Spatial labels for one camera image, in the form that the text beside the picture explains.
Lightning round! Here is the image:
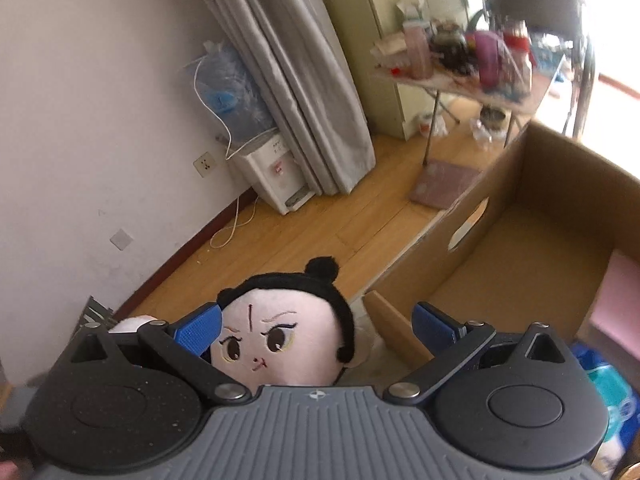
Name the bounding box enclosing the plastic-covered water jug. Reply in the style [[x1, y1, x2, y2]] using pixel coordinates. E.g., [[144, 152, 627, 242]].
[[180, 40, 276, 148]]

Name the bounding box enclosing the white cup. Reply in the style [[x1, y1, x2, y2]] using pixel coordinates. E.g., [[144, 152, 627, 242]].
[[419, 112, 446, 138]]

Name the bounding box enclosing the white cable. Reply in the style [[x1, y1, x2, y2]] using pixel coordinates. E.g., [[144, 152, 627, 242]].
[[194, 57, 261, 249]]

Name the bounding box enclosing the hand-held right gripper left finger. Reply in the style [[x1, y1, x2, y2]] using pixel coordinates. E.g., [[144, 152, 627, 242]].
[[50, 302, 253, 402]]

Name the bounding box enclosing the grey curtain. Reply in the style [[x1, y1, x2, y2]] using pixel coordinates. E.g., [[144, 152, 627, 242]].
[[180, 0, 377, 196]]

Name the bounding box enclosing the white water dispenser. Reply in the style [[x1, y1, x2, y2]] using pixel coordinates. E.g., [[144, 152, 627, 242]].
[[227, 127, 317, 216]]

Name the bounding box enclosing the cluttered folding table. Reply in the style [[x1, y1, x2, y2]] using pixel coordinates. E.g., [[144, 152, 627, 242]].
[[370, 20, 568, 166]]

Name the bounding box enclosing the pink floor mat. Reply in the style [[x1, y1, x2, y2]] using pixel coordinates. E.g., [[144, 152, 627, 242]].
[[410, 157, 483, 209]]

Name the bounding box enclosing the pink tumbler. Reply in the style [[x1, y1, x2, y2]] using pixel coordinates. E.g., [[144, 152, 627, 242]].
[[404, 22, 432, 80]]

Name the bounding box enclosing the dark teapot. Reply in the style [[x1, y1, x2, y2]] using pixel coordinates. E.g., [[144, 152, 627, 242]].
[[430, 22, 468, 68]]

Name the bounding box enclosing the white fluffy blanket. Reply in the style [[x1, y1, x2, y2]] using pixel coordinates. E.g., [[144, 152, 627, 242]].
[[107, 315, 161, 335]]

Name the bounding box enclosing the red-capped jar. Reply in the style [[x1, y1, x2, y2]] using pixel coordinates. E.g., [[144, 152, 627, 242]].
[[502, 20, 531, 61]]

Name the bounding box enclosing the dark floor bowl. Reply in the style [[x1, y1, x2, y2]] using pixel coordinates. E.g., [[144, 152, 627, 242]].
[[479, 105, 507, 131]]

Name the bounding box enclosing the brown cardboard box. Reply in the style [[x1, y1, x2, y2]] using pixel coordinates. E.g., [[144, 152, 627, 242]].
[[363, 121, 640, 361]]

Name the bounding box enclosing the black-haired plush doll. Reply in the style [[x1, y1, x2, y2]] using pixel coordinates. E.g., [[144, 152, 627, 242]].
[[209, 256, 357, 387]]

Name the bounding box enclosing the pale green cabinet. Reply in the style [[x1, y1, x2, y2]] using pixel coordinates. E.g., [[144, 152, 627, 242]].
[[307, 0, 481, 141]]

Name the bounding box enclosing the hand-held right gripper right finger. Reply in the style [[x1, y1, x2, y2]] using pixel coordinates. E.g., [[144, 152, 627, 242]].
[[387, 302, 583, 403]]

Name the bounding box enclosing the magenta bottle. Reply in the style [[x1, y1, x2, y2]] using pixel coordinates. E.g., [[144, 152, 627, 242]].
[[474, 30, 503, 88]]

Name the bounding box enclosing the teal wet wipes pack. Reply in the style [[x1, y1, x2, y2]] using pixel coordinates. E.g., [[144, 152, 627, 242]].
[[570, 342, 636, 443]]

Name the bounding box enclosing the white wall socket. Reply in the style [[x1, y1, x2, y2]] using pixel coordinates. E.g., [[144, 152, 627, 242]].
[[193, 154, 219, 179]]

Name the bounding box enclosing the pink paper sheet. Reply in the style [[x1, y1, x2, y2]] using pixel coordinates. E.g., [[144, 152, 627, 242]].
[[589, 251, 640, 346]]

